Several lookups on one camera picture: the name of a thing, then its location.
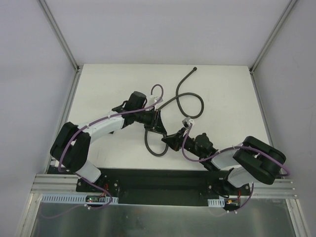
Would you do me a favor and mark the right aluminium frame post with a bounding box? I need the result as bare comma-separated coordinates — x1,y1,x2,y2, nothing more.
249,0,299,74

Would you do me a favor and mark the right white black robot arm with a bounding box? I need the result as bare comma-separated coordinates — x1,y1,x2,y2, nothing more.
162,127,289,195

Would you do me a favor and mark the left white slotted cable duct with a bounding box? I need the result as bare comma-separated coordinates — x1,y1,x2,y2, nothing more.
41,194,119,205

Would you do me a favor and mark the aluminium frame post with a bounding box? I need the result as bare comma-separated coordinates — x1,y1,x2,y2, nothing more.
249,0,299,74
37,0,80,73

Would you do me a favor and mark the aluminium front rail profile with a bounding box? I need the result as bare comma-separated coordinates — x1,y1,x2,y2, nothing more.
31,174,78,194

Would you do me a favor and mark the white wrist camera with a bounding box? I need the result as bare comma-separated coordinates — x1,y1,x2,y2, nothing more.
147,95,163,106
182,117,195,127

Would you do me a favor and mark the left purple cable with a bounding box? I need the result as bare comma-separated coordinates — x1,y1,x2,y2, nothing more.
58,84,165,173

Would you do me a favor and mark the dark grey corrugated hose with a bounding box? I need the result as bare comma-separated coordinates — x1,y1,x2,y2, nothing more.
144,65,205,157

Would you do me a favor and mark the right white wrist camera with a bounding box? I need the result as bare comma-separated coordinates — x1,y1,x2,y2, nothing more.
182,117,195,127

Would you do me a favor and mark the white slotted cable duct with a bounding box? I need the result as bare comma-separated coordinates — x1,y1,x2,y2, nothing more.
41,194,119,205
207,197,225,208

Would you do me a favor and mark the right white slotted cable duct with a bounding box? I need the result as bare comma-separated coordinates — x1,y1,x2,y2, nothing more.
207,197,225,208

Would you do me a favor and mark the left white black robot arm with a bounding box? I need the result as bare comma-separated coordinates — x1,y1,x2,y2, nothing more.
50,91,167,192

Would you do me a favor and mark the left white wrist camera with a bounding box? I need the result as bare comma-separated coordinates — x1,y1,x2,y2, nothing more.
147,95,163,106

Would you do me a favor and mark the left aluminium frame post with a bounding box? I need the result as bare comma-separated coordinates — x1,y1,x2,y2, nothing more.
37,0,80,73

